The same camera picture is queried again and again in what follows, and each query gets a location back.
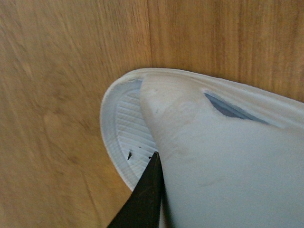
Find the light blue slipper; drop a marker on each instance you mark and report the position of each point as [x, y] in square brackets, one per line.
[232, 155]

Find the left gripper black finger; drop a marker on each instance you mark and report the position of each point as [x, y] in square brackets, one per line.
[143, 208]

